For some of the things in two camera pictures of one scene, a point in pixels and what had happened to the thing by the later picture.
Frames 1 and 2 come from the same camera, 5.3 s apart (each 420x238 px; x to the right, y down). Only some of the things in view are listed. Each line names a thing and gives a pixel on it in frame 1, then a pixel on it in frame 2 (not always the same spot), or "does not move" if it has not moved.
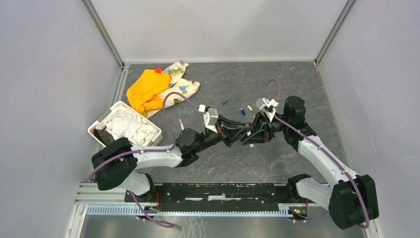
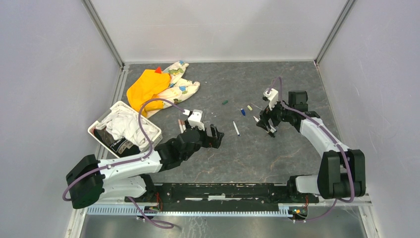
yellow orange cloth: [143, 92] does not move
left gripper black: [230, 134] -> [215, 141]
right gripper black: [261, 120] -> [267, 114]
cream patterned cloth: [186, 87] does not move
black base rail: [214, 197] does not move
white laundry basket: [123, 121] does not move
